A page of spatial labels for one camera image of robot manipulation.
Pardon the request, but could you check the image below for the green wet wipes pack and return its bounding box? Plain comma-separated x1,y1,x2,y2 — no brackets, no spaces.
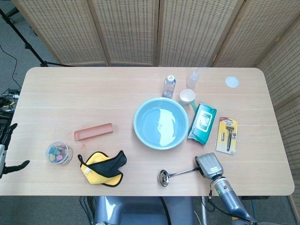
187,102,218,146

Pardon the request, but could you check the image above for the grey robot torso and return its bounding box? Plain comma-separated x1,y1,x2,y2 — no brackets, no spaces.
93,195,195,225

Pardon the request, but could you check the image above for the black tripod stand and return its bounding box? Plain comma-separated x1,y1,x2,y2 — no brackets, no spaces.
0,8,73,68

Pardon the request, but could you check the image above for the stainless steel ladle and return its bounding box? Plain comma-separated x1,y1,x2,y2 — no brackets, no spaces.
158,166,200,188

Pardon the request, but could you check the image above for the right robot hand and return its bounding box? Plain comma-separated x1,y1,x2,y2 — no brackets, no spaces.
195,152,224,180

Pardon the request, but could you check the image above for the light blue plastic basin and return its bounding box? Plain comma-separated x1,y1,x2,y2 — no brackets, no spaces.
133,98,189,150

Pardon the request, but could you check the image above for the salmon pink cutlery case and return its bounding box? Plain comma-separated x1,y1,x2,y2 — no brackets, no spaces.
74,123,115,141

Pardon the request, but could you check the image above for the white paper cup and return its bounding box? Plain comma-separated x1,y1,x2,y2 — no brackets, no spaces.
180,89,195,106

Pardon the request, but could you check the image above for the yellow razor blister pack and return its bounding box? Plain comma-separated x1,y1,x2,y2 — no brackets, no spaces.
215,116,239,157

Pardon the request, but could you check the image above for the clear jar of binder clips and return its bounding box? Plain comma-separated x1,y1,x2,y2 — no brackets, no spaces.
45,141,74,165

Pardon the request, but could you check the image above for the yellow and grey microfiber cloth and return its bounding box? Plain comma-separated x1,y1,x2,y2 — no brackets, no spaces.
77,150,128,188

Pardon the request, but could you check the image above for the black cable bundle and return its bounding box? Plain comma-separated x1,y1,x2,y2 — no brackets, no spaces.
0,88,21,122

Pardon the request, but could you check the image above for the metal table leg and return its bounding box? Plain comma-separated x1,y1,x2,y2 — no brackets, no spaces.
201,196,210,225

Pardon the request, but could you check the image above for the translucent squeeze wash bottle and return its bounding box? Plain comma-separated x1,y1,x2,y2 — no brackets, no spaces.
186,67,209,89

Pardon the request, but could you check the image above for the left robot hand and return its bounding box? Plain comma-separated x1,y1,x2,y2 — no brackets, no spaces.
0,123,30,180

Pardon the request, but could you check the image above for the wicker folding screen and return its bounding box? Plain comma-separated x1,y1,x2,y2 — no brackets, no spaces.
11,0,300,225

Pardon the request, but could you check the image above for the white round plastic lid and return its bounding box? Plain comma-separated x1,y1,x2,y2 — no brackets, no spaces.
225,76,240,89

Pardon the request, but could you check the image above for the clear plastic bottle white cap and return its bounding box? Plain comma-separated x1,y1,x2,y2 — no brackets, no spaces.
162,75,177,99

